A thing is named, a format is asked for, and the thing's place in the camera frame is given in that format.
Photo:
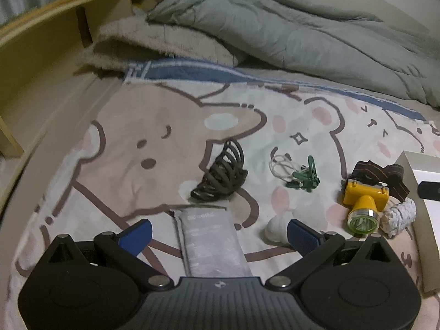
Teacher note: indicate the white rolled cloth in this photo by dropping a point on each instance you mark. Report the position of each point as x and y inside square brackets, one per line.
[398, 217]

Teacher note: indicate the grey-green duvet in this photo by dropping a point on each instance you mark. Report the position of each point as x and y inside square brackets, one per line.
[275, 24]

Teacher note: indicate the small black object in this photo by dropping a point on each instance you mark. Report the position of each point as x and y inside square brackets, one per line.
[429, 190]

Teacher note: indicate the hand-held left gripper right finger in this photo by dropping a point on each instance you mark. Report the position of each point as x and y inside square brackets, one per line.
[303, 239]

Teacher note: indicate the dark hair claw clip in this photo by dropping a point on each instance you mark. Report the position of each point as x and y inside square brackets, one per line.
[223, 175]

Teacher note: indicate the beige bed sheet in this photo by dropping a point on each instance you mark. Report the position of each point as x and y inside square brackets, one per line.
[271, 75]

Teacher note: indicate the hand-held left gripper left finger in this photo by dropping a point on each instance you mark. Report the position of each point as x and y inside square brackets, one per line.
[136, 238]

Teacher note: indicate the grey striped curtain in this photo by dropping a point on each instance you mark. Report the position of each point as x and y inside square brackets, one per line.
[24, 10]

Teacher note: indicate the white ridged plastic object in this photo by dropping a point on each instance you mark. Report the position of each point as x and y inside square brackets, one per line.
[277, 230]

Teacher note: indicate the green plastic clip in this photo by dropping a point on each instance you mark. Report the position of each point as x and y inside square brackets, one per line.
[296, 181]
[311, 176]

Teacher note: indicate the bear printed blanket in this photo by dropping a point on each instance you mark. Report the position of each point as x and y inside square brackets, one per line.
[137, 137]

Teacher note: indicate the grey foil packet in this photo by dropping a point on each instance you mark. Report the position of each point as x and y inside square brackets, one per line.
[209, 244]

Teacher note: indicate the white cardboard box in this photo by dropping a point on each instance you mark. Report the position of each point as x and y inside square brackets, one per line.
[428, 237]

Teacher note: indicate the wooden headboard shelf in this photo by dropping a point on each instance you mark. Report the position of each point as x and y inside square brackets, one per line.
[41, 58]

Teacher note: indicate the beige fuzzy blanket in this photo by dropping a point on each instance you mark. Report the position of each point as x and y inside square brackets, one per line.
[154, 41]

